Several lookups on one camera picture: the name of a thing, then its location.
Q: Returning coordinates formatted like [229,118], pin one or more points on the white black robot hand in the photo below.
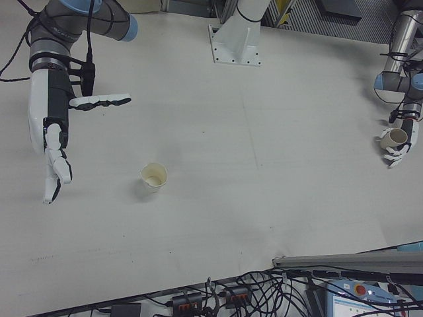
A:
[413,132]
[36,109]

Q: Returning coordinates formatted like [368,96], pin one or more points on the beige paper cup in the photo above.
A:
[393,140]

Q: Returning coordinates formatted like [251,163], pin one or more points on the white paper cup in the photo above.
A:
[153,175]

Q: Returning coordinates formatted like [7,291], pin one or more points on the dark grey box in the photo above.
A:
[340,10]

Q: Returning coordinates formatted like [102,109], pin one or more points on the grey ribbed mat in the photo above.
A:
[307,20]

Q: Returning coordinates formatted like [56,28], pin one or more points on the long black bar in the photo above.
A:
[347,274]

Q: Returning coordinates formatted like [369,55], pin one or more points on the light blue teach pendant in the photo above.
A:
[350,303]

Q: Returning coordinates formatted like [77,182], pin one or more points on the black power adapter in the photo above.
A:
[126,311]

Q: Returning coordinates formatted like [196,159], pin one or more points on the black hub orange ports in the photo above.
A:
[186,302]
[237,295]

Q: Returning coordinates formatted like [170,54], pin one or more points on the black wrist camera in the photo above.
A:
[88,76]
[395,115]

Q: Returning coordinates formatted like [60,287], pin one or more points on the aluminium profile rail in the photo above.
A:
[330,262]

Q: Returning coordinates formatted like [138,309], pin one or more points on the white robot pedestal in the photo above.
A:
[236,39]

